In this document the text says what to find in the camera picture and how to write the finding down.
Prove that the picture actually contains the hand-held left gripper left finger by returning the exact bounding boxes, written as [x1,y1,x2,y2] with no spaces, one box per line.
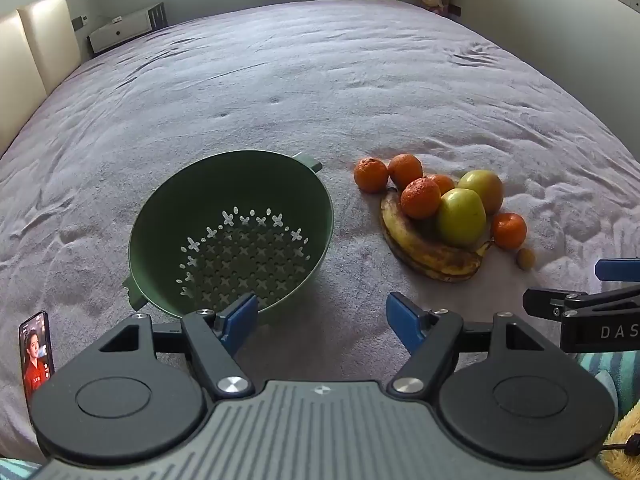
[97,293,260,402]

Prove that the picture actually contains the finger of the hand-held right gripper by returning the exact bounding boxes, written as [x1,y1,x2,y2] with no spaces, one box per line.
[594,258,640,282]
[522,284,640,321]

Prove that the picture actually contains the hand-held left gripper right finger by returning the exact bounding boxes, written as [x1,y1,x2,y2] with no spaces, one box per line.
[386,291,557,401]

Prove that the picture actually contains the overripe spotted banana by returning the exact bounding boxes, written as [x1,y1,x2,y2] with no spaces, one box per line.
[380,187,496,280]

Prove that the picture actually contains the orange tangerine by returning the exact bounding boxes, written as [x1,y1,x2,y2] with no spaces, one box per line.
[490,212,528,251]
[399,177,442,220]
[388,153,425,191]
[425,174,456,197]
[354,157,390,194]

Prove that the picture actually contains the green apple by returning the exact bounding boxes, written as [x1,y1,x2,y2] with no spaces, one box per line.
[437,188,487,247]

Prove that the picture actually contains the green plastic colander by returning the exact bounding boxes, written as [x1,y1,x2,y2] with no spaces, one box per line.
[123,151,335,324]

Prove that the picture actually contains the yellow-red apple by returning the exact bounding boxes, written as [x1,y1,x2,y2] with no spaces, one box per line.
[457,169,504,216]

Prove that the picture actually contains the teal striped cloth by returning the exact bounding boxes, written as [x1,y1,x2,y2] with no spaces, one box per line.
[574,351,640,413]

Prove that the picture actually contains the yellow plush toy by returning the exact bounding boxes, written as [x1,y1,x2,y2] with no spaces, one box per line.
[599,414,640,480]

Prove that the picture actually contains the black smartphone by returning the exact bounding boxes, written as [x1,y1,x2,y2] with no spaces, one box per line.
[18,310,55,403]

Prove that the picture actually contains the grey bed blanket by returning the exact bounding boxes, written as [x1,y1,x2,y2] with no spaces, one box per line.
[0,0,640,466]

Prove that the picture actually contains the white nightstand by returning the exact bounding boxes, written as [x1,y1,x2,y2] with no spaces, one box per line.
[88,7,154,55]

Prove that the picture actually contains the cream headboard panel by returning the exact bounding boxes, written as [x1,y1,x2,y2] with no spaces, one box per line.
[0,10,49,157]
[17,0,82,97]

